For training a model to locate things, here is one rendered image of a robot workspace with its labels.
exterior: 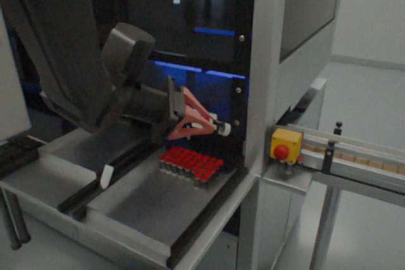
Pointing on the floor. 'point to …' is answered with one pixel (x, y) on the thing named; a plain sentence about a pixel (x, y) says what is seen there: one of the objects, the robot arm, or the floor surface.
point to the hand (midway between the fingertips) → (208, 124)
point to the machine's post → (261, 104)
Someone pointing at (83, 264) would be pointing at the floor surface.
